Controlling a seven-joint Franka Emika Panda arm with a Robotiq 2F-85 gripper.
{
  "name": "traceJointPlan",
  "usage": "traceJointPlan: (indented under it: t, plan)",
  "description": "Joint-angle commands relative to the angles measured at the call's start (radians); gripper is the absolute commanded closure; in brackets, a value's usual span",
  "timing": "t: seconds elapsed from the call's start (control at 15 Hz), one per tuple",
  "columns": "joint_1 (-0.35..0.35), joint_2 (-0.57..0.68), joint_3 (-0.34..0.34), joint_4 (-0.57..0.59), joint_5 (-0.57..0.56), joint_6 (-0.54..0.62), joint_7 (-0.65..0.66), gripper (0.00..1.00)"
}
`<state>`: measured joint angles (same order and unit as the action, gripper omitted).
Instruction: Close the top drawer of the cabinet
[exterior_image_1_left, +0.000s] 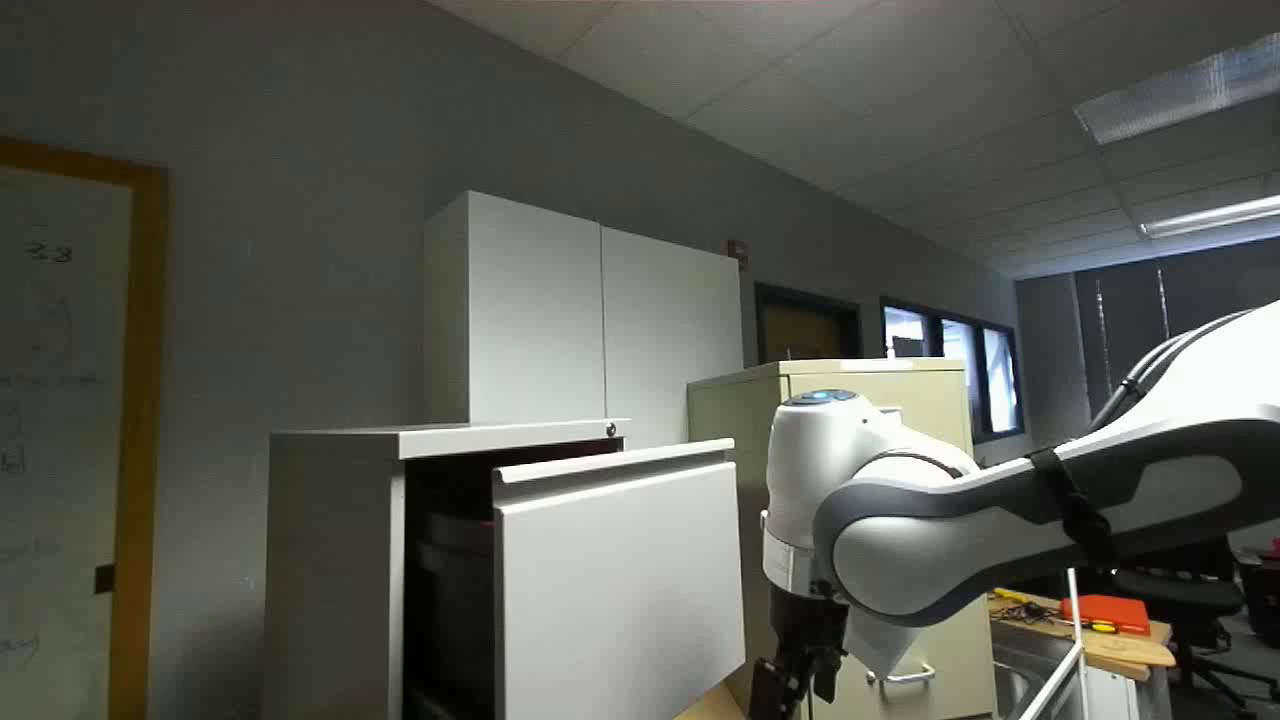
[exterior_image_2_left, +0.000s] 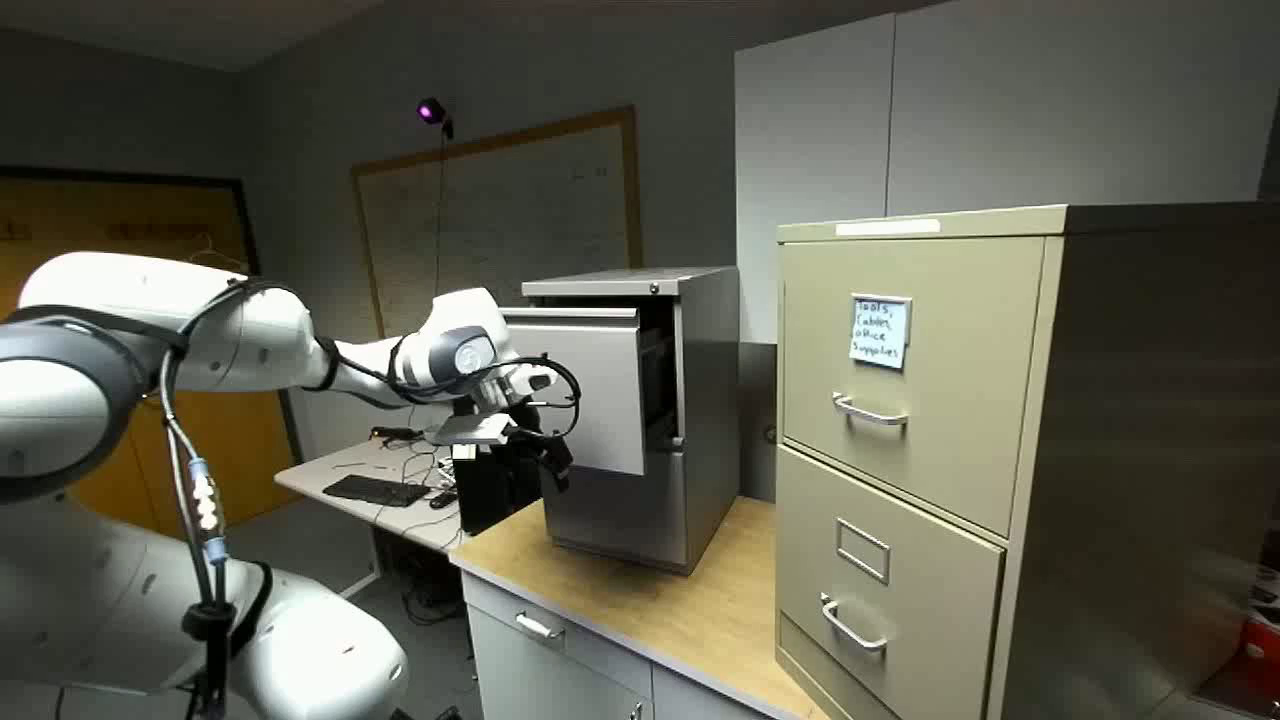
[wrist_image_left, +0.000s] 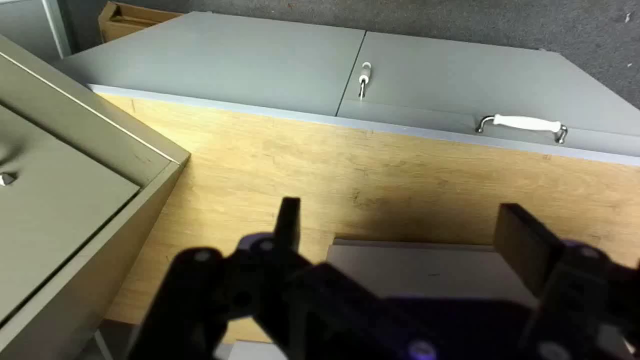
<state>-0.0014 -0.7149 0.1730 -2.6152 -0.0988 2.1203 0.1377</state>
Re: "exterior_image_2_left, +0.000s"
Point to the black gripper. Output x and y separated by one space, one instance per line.
501 477

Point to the grey top drawer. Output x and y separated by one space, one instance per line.
620 377

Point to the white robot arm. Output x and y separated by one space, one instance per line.
108 605

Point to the small grey metal cabinet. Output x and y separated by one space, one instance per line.
689 477

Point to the grey desk drawer unit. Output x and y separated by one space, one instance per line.
538 667

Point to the beige two-drawer filing cabinet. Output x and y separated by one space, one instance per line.
1058 506

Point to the black keyboard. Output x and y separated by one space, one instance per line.
373 488

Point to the white paper label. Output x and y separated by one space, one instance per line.
881 328

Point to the red object at right edge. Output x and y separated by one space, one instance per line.
1262 637

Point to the whiteboard with wooden frame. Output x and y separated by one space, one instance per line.
501 210

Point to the camera with purple light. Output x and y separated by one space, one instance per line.
436 116

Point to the grey wall cupboard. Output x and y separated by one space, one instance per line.
997 101

